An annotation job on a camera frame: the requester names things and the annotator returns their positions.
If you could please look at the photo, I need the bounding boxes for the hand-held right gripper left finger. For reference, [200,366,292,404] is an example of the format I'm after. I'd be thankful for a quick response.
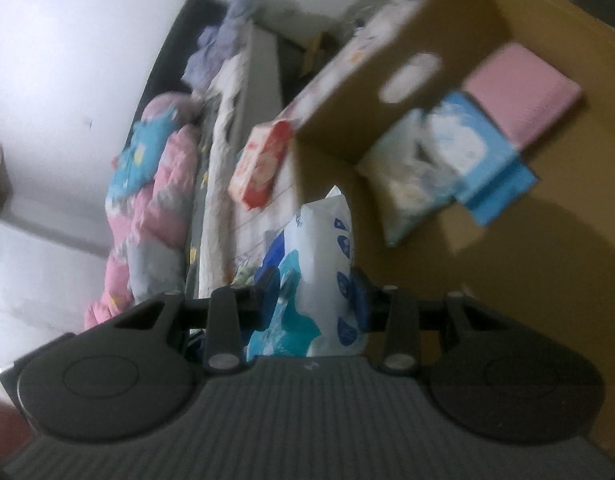
[114,266,283,375]

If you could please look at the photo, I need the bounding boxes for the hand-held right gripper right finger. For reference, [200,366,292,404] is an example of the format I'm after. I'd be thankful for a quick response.
[350,266,498,375]

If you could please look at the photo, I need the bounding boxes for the white and teal wipes packet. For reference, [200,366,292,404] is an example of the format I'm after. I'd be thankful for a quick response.
[244,185,371,361]

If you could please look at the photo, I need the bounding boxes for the clear plastic packet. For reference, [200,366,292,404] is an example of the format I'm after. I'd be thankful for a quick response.
[356,109,461,247]

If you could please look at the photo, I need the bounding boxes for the blue tissue pack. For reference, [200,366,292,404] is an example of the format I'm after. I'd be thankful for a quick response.
[427,91,538,227]

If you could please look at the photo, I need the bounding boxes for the large brown cardboard box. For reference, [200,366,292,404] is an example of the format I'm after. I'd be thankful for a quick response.
[290,0,615,441]

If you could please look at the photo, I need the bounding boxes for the pink cloth pack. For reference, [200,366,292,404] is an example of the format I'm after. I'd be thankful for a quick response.
[462,42,583,153]

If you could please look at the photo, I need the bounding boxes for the plaid printed mat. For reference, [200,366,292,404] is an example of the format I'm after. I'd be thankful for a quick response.
[232,35,423,291]

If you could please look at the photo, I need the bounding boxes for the red wet wipes pack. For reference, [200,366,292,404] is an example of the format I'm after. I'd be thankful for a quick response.
[227,120,295,211]

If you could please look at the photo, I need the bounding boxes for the pink and blue quilt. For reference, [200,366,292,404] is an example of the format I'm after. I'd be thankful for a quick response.
[84,92,203,331]

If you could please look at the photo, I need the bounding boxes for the purple clothes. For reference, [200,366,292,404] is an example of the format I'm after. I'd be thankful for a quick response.
[182,0,258,91]

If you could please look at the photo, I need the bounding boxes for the black headboard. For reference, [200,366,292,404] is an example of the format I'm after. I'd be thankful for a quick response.
[132,0,228,126]

